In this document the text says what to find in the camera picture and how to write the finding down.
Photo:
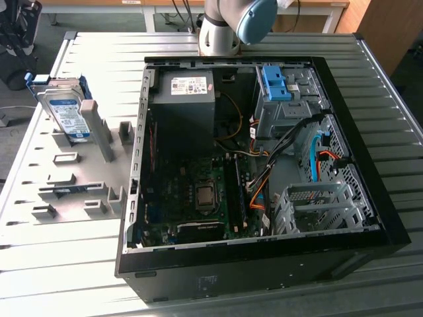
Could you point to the hard disk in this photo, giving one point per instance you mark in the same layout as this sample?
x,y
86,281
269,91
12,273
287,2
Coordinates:
x,y
67,115

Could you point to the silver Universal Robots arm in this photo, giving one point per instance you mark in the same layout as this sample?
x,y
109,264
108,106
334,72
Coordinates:
x,y
215,33

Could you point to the silver CPU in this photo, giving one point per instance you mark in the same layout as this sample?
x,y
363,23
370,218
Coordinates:
x,y
205,195

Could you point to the black mesh waste basket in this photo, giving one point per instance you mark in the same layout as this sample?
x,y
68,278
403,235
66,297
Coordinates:
x,y
18,81

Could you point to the wooden desk with white frame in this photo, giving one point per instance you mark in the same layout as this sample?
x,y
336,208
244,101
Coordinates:
x,y
99,2

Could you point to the grey floor box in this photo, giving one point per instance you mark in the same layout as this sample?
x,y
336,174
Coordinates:
x,y
4,119

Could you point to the black RAM slot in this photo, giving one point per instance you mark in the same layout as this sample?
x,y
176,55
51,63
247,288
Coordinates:
x,y
230,191
242,198

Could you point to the grey parts rack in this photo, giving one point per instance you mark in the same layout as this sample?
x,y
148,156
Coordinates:
x,y
99,132

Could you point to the metal disk bay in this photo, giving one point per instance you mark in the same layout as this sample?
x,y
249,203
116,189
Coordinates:
x,y
330,188

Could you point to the green motherboard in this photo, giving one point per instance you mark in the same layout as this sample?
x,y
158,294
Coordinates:
x,y
218,178

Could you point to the black graphics card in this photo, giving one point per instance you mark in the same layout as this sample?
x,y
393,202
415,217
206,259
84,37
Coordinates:
x,y
200,229

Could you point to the black open PC case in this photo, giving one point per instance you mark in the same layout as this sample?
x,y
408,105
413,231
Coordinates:
x,y
264,274

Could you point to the black CPU socket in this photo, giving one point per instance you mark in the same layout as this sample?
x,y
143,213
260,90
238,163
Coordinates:
x,y
206,208

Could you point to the brown wooden cabinet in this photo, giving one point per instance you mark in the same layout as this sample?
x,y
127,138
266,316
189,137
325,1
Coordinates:
x,y
390,26

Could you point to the grey power supply unit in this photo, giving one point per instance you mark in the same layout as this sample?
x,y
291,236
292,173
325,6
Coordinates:
x,y
185,112

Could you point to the blue RAM stick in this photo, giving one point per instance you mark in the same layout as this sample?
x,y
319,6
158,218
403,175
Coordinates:
x,y
71,190

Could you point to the blue plastic drive latch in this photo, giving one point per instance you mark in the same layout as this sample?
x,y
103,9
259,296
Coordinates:
x,y
276,87

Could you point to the metal drive cage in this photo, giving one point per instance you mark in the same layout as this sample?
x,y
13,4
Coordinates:
x,y
287,115

